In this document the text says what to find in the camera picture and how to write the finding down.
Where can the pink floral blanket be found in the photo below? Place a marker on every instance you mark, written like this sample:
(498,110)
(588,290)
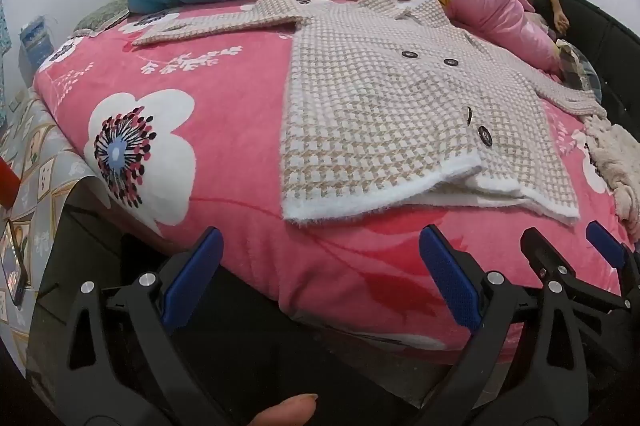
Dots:
(225,131)

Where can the cream fluffy cloth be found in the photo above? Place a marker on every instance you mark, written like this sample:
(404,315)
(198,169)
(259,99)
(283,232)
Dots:
(617,156)

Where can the beige white houndstooth coat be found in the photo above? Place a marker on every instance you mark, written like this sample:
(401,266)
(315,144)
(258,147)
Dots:
(375,106)

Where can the plaid pillow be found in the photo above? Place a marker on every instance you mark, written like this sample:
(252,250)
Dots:
(580,66)

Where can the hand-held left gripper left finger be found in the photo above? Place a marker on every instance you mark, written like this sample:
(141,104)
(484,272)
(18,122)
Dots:
(192,273)

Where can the grey floral patterned sheet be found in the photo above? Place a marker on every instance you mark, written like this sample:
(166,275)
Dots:
(40,146)

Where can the person's left hand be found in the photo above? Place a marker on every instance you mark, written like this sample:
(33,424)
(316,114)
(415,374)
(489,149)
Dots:
(287,411)

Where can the black headboard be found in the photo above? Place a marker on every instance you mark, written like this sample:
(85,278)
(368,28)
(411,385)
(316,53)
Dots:
(615,56)

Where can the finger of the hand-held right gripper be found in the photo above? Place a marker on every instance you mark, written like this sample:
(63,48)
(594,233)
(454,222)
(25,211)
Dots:
(537,248)
(605,243)

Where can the grey patterned pillow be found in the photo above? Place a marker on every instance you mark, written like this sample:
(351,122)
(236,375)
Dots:
(105,14)

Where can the red object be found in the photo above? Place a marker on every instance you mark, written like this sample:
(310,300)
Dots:
(7,181)

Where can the black phone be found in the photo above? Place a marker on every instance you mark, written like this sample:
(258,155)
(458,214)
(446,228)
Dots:
(12,266)

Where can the pack of water bottles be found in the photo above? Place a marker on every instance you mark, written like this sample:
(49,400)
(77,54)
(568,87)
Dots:
(35,41)

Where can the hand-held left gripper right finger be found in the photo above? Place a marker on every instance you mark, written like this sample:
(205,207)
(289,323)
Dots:
(450,276)

